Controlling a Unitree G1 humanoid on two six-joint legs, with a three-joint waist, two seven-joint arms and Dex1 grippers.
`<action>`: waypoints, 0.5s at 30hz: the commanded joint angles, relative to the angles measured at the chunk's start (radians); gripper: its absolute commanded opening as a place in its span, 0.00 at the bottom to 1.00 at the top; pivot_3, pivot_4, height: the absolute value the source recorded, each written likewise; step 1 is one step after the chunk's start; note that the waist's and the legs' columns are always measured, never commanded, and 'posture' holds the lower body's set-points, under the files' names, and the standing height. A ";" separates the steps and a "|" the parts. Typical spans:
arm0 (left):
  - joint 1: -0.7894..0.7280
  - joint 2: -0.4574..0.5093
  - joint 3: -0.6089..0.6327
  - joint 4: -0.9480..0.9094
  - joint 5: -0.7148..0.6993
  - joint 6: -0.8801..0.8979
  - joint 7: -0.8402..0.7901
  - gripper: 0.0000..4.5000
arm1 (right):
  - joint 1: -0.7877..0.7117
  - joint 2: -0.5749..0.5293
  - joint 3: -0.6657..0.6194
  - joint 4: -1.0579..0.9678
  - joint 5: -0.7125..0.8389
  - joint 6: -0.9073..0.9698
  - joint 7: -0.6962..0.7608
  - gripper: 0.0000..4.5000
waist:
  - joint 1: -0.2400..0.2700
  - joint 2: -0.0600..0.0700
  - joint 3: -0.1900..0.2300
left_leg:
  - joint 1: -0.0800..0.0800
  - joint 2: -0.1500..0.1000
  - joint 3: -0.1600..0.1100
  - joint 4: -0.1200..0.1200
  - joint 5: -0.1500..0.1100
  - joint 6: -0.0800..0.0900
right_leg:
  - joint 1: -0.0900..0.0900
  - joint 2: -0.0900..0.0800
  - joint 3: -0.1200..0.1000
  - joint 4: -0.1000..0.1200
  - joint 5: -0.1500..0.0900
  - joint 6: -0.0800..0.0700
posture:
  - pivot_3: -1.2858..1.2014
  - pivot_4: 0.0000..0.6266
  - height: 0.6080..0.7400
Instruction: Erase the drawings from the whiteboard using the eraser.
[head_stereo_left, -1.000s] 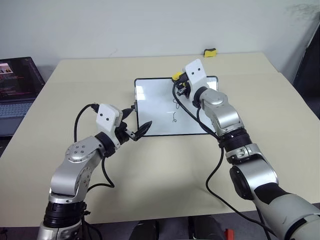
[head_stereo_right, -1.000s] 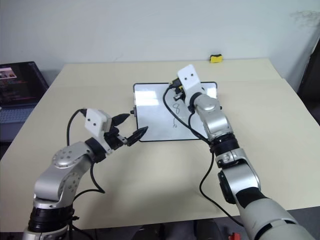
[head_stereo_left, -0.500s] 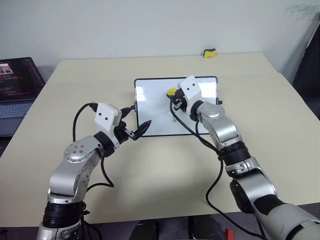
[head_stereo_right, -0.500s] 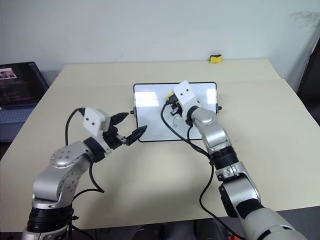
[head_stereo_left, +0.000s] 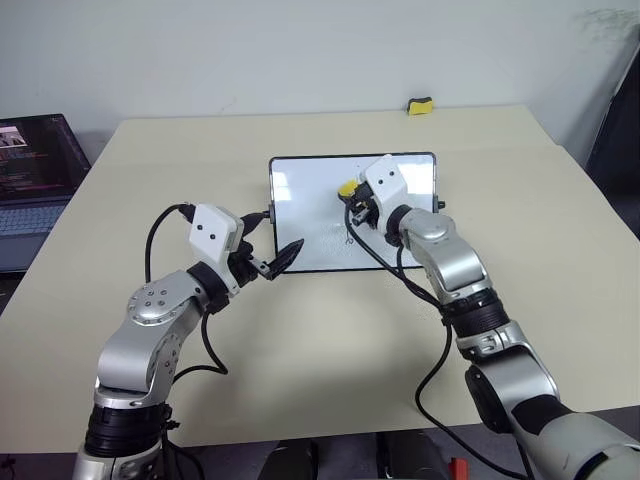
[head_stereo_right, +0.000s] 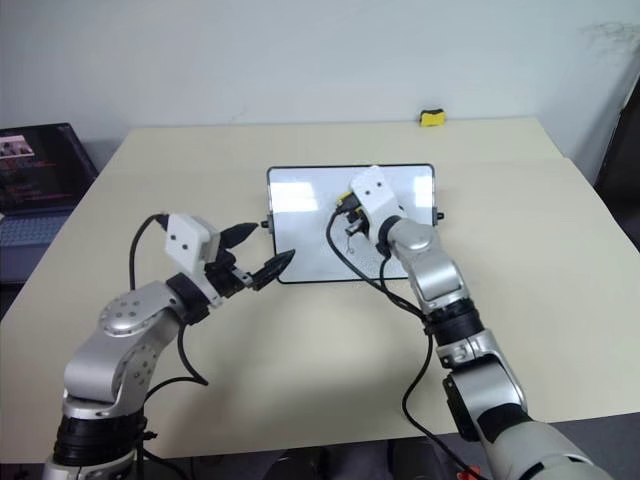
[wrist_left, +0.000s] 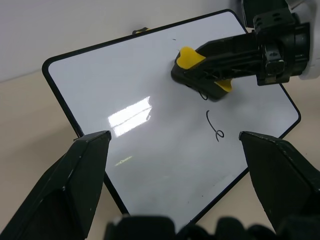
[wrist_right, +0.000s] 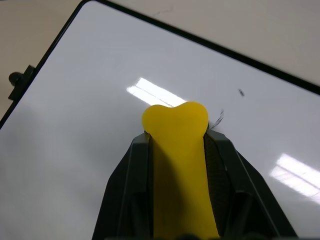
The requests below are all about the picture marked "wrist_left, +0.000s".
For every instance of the black-framed whiteboard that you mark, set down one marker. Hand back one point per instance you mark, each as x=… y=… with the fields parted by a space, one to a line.
x=155 y=100

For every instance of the yellow and black marker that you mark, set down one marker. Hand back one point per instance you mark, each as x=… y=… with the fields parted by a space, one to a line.
x=140 y=30

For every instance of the yellow and black whiteboard eraser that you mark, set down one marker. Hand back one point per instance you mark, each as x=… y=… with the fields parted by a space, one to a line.
x=190 y=60

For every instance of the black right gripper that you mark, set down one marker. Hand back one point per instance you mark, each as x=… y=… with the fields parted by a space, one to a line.
x=287 y=42

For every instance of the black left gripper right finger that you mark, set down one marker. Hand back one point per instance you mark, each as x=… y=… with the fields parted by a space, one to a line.
x=282 y=175

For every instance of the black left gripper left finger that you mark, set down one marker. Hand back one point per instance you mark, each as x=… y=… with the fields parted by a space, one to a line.
x=62 y=185

